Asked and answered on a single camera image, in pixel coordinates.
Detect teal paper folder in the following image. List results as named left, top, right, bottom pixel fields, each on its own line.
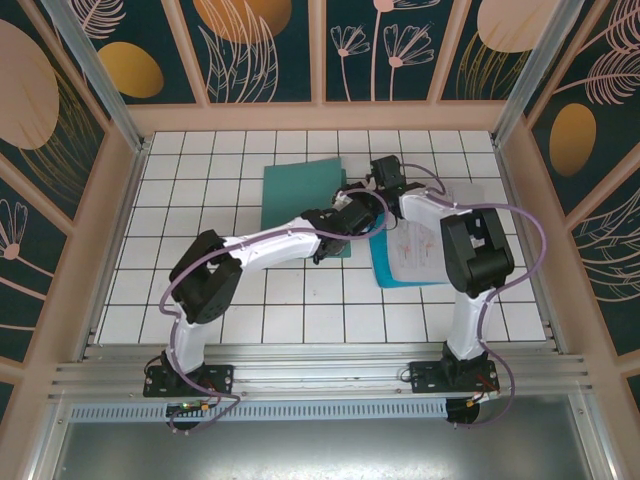
left=261, top=156, right=355, bottom=260

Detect white technical drawing paper sheet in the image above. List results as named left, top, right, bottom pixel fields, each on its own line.
left=391, top=181, right=487, bottom=287

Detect blue flat board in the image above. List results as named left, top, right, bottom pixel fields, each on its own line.
left=368, top=227, right=444, bottom=290

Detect grey metal sheet panel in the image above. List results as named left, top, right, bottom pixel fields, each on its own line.
left=44, top=394, right=616, bottom=480

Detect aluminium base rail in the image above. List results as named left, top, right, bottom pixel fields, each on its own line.
left=49, top=343, right=594, bottom=401

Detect aluminium side rail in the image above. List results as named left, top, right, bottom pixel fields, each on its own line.
left=492, top=139, right=569, bottom=356
left=74, top=142, right=151, bottom=362

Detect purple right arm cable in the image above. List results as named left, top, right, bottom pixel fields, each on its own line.
left=402, top=162, right=547, bottom=430

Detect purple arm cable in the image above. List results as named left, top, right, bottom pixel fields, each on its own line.
left=158, top=187, right=389, bottom=436
left=402, top=162, right=547, bottom=430

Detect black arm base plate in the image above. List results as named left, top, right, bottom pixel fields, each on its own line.
left=408, top=360, right=500, bottom=396
left=143, top=363, right=236, bottom=399

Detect grey slotted cable duct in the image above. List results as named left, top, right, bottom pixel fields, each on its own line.
left=69, top=399, right=449, bottom=421

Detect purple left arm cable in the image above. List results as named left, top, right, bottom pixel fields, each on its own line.
left=158, top=187, right=389, bottom=436

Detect aluminium frame post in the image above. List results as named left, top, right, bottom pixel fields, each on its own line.
left=39, top=0, right=151, bottom=154
left=492, top=0, right=586, bottom=146

